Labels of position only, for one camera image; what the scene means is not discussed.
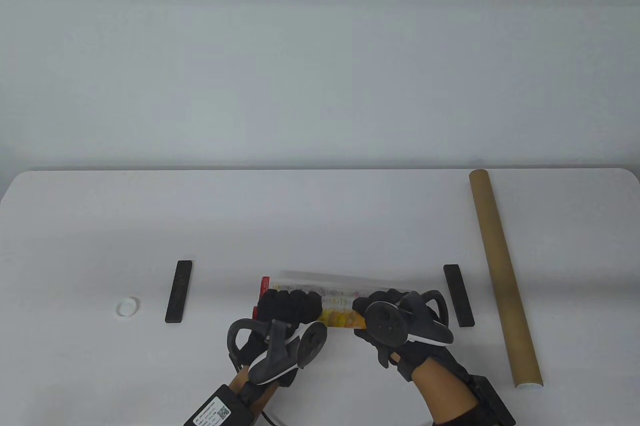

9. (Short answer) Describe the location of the person's left hand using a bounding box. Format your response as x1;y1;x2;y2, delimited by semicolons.
230;289;325;372

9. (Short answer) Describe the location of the person's right hand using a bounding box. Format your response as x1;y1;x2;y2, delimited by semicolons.
352;289;468;384

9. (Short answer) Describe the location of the colourful paper map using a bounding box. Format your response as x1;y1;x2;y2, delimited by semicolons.
252;276;401;329

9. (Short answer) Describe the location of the black bar paperweight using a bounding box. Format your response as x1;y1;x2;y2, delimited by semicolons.
165;260;193;324
443;264;475;328

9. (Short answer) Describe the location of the brown cardboard mailing tube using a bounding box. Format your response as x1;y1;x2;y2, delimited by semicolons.
468;169;544;392

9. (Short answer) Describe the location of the person's left forearm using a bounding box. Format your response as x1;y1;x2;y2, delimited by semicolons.
230;369;276;409

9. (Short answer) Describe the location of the person's right forearm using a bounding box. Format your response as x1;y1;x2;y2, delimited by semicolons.
412;359;478;424

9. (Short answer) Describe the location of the grey white right controller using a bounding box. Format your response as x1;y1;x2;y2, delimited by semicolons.
364;290;455;347

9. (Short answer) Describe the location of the grey white controller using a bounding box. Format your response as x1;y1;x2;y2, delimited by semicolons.
227;319;328;386
364;290;455;347

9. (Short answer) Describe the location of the grey white left controller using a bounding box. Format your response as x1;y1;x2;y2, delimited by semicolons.
227;319;328;386

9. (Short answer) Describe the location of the black right wrist strap mount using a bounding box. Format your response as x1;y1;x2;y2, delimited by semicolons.
390;354;426;387

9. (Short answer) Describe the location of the black wrist strap mount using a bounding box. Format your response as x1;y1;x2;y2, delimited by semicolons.
390;354;426;387
235;376;276;412

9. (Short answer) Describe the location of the black plain wrist camera box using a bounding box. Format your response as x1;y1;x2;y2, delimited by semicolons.
472;376;516;426

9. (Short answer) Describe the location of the black left wrist strap mount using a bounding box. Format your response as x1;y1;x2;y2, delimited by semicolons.
235;376;276;412

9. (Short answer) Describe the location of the black labelled wrist camera box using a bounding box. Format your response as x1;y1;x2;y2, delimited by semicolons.
184;385;261;426

